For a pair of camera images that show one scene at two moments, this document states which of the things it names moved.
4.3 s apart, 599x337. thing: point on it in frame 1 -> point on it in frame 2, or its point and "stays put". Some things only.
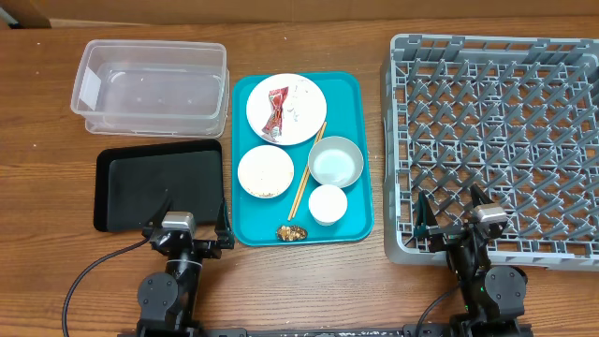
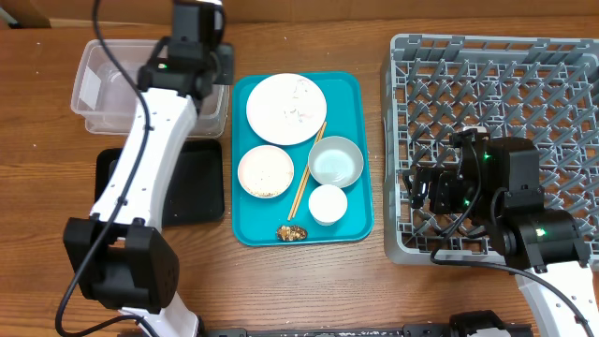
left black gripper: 212,249 -> 226,53
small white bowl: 266,171 stays put
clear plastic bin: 162,88 stays put
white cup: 328,203 stays put
